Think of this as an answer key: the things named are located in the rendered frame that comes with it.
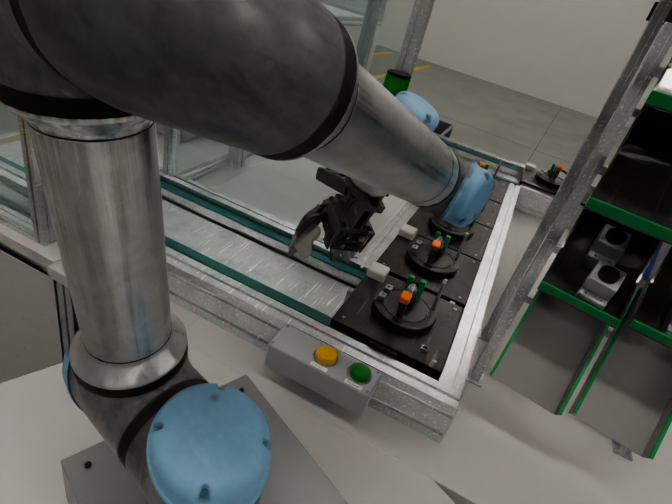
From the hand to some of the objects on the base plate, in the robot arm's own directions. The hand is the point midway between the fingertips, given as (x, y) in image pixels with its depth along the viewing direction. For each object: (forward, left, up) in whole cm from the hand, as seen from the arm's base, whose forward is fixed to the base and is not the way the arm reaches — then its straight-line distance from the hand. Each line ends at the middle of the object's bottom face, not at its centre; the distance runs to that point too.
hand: (311, 251), depth 89 cm
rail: (-7, +6, -24) cm, 26 cm away
